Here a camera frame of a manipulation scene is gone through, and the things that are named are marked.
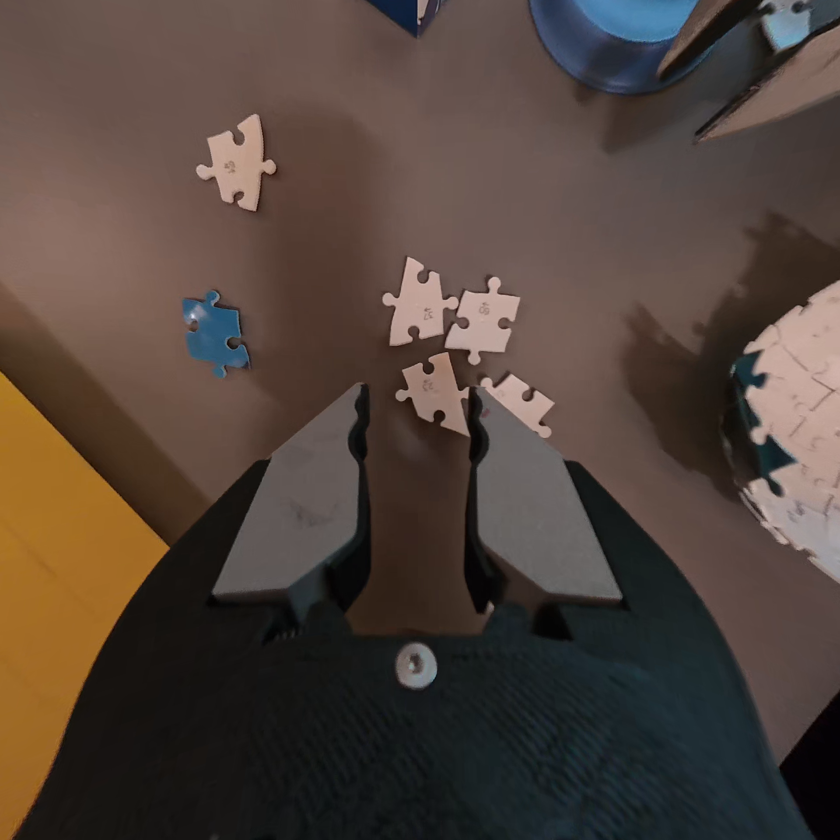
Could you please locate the yellow plastic bin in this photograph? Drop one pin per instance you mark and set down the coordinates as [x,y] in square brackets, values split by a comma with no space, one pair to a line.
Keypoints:
[52,525]

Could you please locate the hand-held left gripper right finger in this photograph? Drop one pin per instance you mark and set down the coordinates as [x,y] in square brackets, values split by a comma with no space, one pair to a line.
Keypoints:
[538,525]

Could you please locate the blue puzzle piece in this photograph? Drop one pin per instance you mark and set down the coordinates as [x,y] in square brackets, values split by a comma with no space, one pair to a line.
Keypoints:
[213,334]

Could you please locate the blue box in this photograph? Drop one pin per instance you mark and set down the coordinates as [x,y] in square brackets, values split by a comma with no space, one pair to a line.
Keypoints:
[410,13]

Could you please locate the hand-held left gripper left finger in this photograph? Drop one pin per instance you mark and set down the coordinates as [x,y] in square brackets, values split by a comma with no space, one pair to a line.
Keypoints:
[308,512]

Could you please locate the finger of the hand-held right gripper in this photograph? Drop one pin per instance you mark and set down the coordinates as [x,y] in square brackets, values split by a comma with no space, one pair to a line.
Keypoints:
[709,33]
[800,85]

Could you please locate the blue bowl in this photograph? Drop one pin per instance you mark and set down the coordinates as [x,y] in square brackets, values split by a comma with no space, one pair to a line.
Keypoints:
[610,39]

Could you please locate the partly built puzzle ball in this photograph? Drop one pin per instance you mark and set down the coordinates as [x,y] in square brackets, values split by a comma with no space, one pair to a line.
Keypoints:
[800,407]

